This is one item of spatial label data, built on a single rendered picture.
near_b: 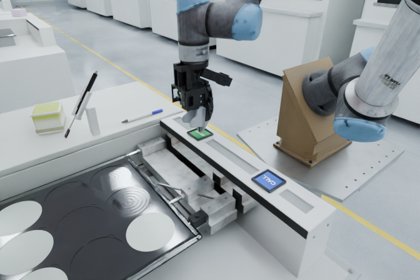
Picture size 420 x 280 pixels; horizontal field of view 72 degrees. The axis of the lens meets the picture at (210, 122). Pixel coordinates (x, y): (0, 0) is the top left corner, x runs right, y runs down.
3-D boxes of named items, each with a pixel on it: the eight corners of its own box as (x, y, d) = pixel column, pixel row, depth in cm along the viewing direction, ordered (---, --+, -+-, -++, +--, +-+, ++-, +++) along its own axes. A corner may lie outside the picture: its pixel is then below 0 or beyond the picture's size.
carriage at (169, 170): (210, 235, 65) (210, 226, 64) (139, 159, 90) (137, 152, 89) (237, 219, 69) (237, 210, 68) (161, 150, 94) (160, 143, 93)
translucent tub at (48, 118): (36, 136, 81) (29, 115, 77) (40, 124, 87) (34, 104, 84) (65, 132, 83) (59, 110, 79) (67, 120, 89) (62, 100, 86)
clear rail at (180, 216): (198, 243, 59) (198, 238, 58) (123, 157, 85) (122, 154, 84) (204, 239, 60) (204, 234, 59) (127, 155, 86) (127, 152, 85)
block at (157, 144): (142, 157, 86) (141, 149, 85) (137, 152, 89) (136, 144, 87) (165, 148, 91) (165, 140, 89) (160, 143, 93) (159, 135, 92)
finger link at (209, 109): (197, 117, 80) (197, 88, 76) (202, 115, 81) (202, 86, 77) (208, 124, 77) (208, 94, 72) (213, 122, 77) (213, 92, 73)
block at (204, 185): (188, 204, 70) (188, 194, 68) (180, 195, 72) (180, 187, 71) (214, 189, 74) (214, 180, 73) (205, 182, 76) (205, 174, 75)
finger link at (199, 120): (186, 137, 80) (185, 107, 75) (203, 130, 83) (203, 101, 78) (192, 142, 78) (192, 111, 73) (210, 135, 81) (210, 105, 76)
